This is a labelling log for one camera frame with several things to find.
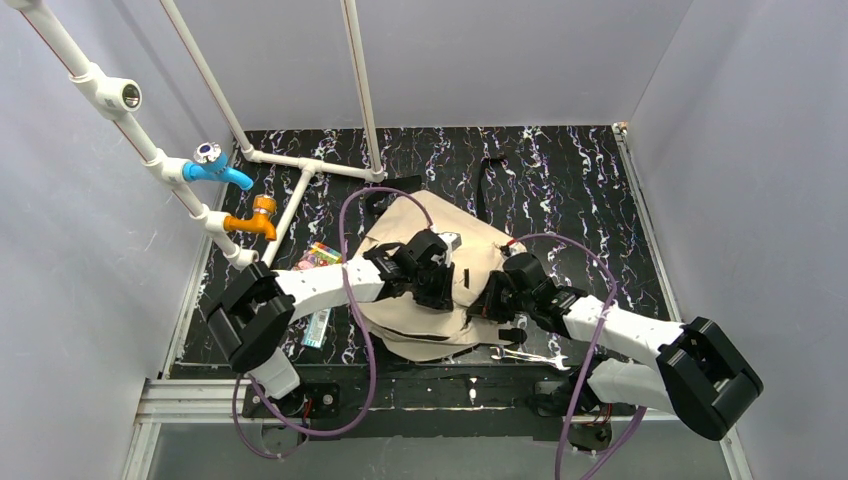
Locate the beige student backpack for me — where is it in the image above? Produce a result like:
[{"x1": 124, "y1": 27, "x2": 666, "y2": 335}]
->
[{"x1": 357, "y1": 190, "x2": 527, "y2": 362}]

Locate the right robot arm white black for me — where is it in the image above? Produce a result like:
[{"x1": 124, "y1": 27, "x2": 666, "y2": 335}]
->
[{"x1": 467, "y1": 253, "x2": 764, "y2": 441}]

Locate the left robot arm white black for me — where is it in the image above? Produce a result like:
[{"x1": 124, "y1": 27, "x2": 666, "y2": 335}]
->
[{"x1": 203, "y1": 229, "x2": 462, "y2": 399}]

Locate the teal pencil pack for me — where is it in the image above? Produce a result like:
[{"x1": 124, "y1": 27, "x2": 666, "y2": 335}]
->
[{"x1": 301, "y1": 309, "x2": 332, "y2": 350}]

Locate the yellow crayon box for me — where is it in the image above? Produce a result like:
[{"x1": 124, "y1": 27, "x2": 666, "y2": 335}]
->
[{"x1": 292, "y1": 242, "x2": 341, "y2": 270}]

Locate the orange tap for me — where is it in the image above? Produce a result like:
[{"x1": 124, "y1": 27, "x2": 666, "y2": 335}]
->
[{"x1": 223, "y1": 195, "x2": 277, "y2": 242}]

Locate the blue tap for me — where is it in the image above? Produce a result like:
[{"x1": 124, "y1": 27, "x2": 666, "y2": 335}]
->
[{"x1": 182, "y1": 142, "x2": 254, "y2": 191}]

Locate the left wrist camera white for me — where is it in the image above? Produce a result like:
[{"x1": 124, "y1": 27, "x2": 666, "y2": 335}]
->
[{"x1": 438, "y1": 232, "x2": 462, "y2": 252}]

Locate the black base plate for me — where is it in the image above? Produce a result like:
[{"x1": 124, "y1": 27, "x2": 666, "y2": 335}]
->
[{"x1": 241, "y1": 362, "x2": 637, "y2": 444}]

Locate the aluminium rail frame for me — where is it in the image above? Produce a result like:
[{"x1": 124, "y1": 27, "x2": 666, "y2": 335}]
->
[{"x1": 137, "y1": 122, "x2": 747, "y2": 478}]

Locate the white pvc pipe frame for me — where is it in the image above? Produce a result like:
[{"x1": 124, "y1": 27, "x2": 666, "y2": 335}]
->
[{"x1": 8, "y1": 1, "x2": 387, "y2": 269}]

